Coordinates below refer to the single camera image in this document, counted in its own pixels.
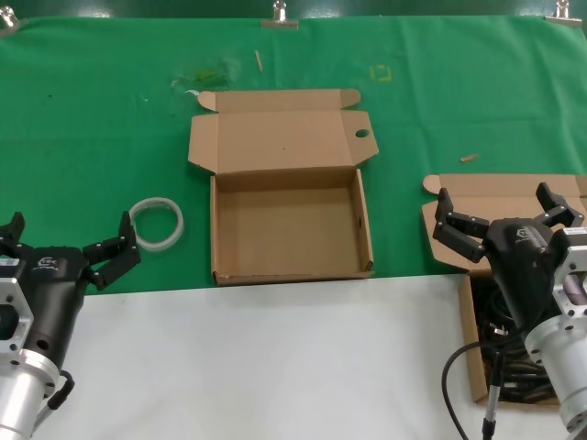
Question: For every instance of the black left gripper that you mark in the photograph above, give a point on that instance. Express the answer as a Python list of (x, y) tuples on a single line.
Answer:
[(52, 293)]

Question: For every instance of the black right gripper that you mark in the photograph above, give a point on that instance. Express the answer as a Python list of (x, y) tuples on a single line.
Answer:
[(518, 270)]

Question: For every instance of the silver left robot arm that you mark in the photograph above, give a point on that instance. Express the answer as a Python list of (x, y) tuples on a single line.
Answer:
[(18, 399)]

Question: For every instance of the open cardboard box plain flap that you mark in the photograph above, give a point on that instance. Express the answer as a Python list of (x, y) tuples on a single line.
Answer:
[(500, 201)]

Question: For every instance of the open cardboard box round hole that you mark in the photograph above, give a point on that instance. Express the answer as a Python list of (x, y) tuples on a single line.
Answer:
[(284, 224)]

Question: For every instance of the short wooden chip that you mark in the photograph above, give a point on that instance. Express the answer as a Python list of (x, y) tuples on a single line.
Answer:
[(470, 158)]

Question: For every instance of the clear tape roll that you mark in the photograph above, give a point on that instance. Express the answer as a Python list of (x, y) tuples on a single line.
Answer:
[(158, 246)]

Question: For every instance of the green table cloth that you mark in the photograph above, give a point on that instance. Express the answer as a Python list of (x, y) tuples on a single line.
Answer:
[(69, 137)]

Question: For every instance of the silver binder clip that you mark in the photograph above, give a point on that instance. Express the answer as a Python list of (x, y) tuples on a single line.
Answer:
[(561, 16), (280, 23), (7, 23)]

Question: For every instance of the clear plastic wrap scrap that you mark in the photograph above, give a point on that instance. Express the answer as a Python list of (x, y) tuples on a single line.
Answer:
[(206, 75)]

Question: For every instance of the thin wooden stick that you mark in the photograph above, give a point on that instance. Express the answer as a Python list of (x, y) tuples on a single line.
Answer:
[(259, 60)]

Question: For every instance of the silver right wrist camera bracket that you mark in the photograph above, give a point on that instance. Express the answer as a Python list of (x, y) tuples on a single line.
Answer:
[(571, 256)]

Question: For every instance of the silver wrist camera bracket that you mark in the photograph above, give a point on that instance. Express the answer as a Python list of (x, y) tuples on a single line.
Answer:
[(571, 256), (14, 298)]

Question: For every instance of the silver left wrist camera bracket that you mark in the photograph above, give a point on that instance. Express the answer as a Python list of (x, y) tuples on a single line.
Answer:
[(14, 298)]

